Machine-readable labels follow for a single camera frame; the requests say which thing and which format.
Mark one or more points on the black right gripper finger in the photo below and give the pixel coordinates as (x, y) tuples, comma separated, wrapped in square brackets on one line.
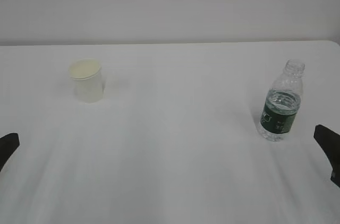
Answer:
[(328, 140)]

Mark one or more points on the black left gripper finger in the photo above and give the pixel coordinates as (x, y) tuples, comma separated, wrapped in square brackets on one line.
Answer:
[(8, 145)]

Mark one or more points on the clear water bottle green label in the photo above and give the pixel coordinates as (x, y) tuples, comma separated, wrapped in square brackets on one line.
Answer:
[(283, 101)]

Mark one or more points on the white paper cup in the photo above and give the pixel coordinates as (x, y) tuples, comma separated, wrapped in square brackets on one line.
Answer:
[(87, 78)]

